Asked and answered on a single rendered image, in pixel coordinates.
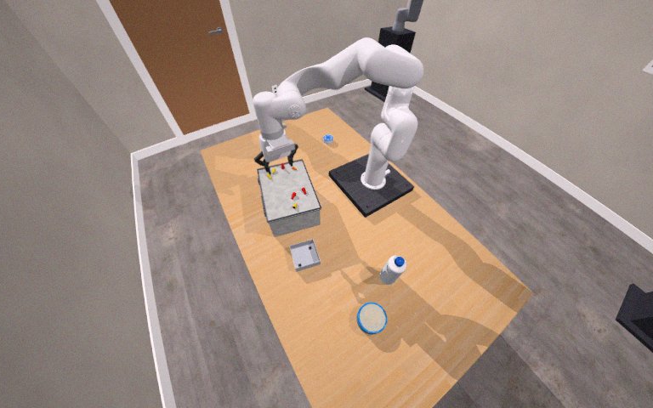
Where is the white bottle with blue cap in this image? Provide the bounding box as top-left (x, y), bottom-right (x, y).
top-left (379, 255), bottom-right (407, 285)

